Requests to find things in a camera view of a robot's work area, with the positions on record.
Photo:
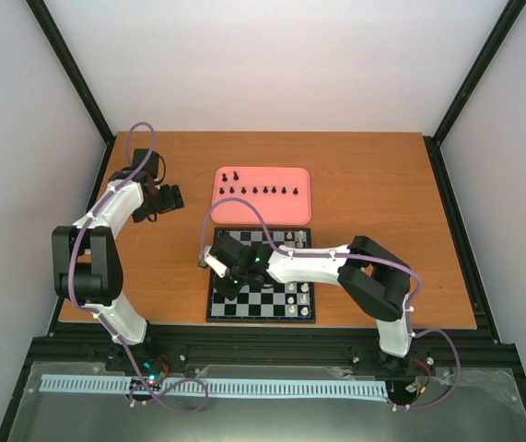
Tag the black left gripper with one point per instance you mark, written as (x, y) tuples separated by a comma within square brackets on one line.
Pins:
[(171, 203)]

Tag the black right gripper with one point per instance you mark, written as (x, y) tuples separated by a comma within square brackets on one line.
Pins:
[(229, 292)]

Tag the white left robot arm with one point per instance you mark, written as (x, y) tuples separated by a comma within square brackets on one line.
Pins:
[(87, 269)]

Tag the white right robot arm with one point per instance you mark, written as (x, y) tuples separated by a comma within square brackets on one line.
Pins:
[(378, 282)]

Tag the white chess pieces row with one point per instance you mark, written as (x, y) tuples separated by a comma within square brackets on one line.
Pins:
[(297, 294)]

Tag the black and white chessboard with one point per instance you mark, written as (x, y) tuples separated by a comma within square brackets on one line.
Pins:
[(255, 305)]

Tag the pink plastic tray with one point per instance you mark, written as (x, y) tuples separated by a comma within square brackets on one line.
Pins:
[(276, 209)]

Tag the black aluminium frame rail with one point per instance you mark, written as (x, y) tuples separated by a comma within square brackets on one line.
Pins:
[(188, 347)]

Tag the light blue slotted cable duct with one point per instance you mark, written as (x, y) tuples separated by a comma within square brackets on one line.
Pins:
[(226, 388)]

